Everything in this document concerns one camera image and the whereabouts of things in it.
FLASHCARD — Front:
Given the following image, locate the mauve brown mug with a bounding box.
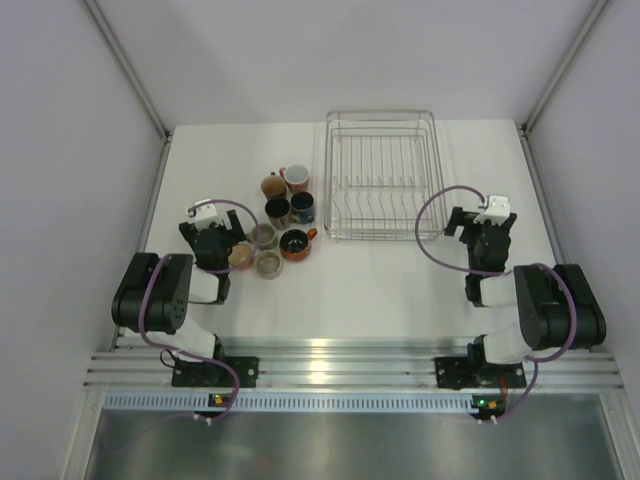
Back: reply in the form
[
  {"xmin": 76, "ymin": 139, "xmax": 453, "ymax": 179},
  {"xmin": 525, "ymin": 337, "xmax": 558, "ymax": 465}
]
[{"xmin": 260, "ymin": 172, "xmax": 287, "ymax": 200}]

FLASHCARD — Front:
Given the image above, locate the metal wire dish rack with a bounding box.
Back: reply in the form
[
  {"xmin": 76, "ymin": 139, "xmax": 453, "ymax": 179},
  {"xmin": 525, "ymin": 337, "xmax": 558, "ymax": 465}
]
[{"xmin": 323, "ymin": 109, "xmax": 447, "ymax": 241}]

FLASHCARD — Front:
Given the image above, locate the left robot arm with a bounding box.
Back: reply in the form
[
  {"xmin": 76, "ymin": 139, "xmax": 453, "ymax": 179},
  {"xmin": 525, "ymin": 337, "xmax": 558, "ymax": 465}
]
[{"xmin": 111, "ymin": 204, "xmax": 246, "ymax": 386}]

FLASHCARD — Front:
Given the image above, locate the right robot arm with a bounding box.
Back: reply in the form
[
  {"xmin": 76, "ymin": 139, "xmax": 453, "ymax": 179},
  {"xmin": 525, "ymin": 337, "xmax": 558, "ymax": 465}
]
[{"xmin": 444, "ymin": 207, "xmax": 607, "ymax": 386}]

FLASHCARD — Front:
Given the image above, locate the small orange cup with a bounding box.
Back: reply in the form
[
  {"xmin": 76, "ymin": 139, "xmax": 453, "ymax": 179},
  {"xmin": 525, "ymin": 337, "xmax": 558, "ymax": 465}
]
[{"xmin": 228, "ymin": 243, "xmax": 253, "ymax": 271}]

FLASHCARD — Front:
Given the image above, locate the beige grey cup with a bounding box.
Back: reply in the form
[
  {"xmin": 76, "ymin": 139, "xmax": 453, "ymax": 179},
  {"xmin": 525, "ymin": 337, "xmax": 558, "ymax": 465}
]
[{"xmin": 246, "ymin": 223, "xmax": 279, "ymax": 251}]

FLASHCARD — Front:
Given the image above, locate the beige speckled cup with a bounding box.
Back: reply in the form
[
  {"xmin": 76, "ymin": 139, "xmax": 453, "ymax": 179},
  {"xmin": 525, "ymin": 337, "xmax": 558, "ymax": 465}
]
[{"xmin": 254, "ymin": 250, "xmax": 283, "ymax": 280}]

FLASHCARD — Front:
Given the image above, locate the dark brown mug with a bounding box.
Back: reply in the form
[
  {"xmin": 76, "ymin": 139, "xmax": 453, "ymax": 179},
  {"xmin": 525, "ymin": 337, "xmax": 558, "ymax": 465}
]
[{"xmin": 265, "ymin": 198, "xmax": 291, "ymax": 231}]

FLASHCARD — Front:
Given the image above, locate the orange mug white rim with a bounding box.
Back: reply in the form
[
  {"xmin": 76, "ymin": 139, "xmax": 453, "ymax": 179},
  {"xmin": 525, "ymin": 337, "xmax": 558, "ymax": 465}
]
[{"xmin": 279, "ymin": 228, "xmax": 318, "ymax": 262}]

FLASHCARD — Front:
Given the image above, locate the blue mug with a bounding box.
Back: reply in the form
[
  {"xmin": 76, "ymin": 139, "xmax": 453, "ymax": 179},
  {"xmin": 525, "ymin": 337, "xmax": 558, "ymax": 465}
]
[{"xmin": 290, "ymin": 191, "xmax": 316, "ymax": 224}]

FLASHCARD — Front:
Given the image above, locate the pink mug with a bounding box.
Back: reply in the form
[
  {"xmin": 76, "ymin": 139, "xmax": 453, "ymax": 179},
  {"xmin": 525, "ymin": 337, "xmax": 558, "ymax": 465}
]
[{"xmin": 279, "ymin": 165, "xmax": 310, "ymax": 194}]

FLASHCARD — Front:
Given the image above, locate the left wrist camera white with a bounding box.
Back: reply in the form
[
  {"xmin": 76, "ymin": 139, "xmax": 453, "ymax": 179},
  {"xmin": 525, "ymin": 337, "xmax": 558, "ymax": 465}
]
[{"xmin": 186, "ymin": 199, "xmax": 224, "ymax": 231}]

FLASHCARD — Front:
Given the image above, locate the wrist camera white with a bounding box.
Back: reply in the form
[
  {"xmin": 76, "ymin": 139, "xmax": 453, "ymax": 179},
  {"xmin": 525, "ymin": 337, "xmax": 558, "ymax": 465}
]
[
  {"xmin": 186, "ymin": 199, "xmax": 224, "ymax": 231},
  {"xmin": 474, "ymin": 195, "xmax": 511, "ymax": 226}
]

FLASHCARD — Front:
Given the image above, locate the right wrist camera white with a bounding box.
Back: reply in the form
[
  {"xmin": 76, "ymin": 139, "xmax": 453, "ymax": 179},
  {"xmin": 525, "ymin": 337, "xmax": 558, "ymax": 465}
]
[{"xmin": 474, "ymin": 195, "xmax": 511, "ymax": 226}]

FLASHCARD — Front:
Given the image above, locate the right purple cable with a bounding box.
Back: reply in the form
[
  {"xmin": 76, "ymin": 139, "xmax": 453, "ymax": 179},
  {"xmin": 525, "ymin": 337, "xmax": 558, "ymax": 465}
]
[{"xmin": 415, "ymin": 184, "xmax": 581, "ymax": 421}]

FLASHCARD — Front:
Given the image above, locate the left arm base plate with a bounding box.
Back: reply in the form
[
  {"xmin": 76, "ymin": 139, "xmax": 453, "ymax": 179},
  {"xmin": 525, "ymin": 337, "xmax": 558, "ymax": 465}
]
[{"xmin": 171, "ymin": 356, "xmax": 259, "ymax": 388}]

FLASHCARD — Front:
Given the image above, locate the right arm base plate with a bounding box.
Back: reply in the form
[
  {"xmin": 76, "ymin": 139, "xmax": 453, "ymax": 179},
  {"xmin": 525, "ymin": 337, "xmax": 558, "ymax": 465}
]
[{"xmin": 434, "ymin": 356, "xmax": 527, "ymax": 390}]

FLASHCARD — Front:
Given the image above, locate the right frame post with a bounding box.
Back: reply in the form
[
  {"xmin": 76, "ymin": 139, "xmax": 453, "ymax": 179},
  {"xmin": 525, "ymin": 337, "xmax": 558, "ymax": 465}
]
[{"xmin": 519, "ymin": 0, "xmax": 612, "ymax": 138}]

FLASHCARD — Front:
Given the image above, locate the frame post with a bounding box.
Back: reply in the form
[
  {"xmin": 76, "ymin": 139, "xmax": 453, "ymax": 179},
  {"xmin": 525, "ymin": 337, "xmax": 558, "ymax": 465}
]
[
  {"xmin": 519, "ymin": 0, "xmax": 612, "ymax": 138},
  {"xmin": 79, "ymin": 0, "xmax": 170, "ymax": 142}
]

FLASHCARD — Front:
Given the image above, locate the aluminium mounting rail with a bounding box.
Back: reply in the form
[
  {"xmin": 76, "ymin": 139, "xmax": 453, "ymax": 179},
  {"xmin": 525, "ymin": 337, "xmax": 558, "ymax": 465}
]
[{"xmin": 83, "ymin": 336, "xmax": 624, "ymax": 393}]

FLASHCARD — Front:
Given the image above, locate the white slotted cable duct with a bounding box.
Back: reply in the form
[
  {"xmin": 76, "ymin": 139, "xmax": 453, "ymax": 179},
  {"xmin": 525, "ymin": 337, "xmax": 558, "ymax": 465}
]
[{"xmin": 103, "ymin": 392, "xmax": 484, "ymax": 414}]

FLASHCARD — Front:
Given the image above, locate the left frame post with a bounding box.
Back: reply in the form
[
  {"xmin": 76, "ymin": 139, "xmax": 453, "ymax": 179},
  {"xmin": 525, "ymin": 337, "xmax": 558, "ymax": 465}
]
[{"xmin": 79, "ymin": 0, "xmax": 170, "ymax": 142}]

